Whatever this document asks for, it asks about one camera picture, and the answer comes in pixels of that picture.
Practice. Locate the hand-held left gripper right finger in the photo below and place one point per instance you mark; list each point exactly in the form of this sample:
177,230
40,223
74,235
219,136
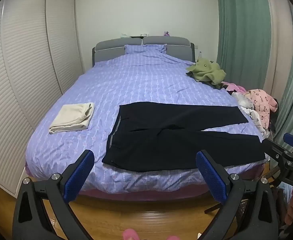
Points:
211,177

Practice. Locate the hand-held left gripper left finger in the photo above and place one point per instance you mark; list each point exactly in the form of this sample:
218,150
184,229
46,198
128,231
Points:
78,175

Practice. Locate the black pants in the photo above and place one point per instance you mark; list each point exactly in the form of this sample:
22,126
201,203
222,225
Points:
176,140

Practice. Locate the black stand leg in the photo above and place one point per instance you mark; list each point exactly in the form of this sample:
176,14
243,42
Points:
212,208

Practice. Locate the white crumpled clothes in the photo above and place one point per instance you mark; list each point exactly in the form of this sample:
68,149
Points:
246,105

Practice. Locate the folded cream cloth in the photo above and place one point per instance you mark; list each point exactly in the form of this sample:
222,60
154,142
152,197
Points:
71,117

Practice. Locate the pink garment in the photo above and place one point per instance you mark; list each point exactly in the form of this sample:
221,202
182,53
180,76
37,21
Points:
234,87

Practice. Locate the pink slipper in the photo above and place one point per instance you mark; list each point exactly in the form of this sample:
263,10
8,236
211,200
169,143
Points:
172,237
130,234

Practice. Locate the olive green jacket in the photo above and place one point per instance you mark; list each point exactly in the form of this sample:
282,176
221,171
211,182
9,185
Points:
207,72

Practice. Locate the beige curtain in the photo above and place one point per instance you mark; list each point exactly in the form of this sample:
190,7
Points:
279,42

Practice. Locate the bed with purple sheet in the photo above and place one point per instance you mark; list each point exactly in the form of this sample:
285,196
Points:
141,85

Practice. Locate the clear plastic bottle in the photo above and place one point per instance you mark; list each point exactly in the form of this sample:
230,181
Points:
200,55

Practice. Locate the grey padded headboard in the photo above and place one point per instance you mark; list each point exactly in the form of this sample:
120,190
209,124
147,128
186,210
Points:
111,48

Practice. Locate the purple flowered pillow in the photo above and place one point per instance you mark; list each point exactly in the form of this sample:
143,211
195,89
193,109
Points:
145,48

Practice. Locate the tissue box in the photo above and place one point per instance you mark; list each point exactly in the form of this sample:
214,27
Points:
124,35

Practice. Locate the small purple toy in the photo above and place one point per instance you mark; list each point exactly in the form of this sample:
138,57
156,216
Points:
166,33

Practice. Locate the dark flat tray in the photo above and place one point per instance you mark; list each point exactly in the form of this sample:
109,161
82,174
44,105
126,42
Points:
139,35

